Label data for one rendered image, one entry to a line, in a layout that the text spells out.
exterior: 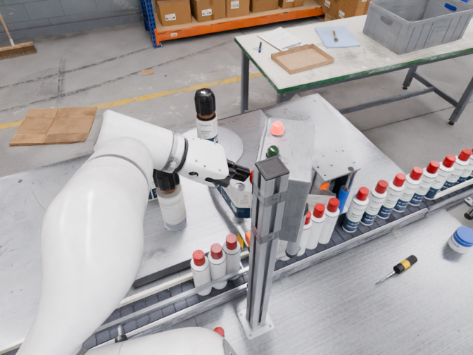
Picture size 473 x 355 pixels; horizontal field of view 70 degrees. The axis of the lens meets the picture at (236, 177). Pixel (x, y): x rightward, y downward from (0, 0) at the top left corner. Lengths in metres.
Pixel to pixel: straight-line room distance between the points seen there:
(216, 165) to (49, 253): 0.45
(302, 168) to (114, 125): 0.34
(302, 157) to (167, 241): 0.72
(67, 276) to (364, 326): 1.01
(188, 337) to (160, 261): 0.85
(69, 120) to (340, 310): 2.89
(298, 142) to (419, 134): 2.76
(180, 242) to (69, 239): 0.93
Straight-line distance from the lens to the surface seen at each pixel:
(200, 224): 1.26
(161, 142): 0.66
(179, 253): 1.20
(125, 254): 0.32
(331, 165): 1.12
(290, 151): 0.64
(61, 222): 0.32
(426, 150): 3.24
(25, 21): 5.23
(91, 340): 1.14
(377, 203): 1.23
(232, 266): 1.06
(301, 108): 1.89
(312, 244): 1.19
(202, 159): 0.70
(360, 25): 3.03
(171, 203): 1.13
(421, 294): 1.32
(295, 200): 0.62
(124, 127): 0.65
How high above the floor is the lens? 1.90
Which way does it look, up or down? 47 degrees down
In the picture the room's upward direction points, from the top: straight up
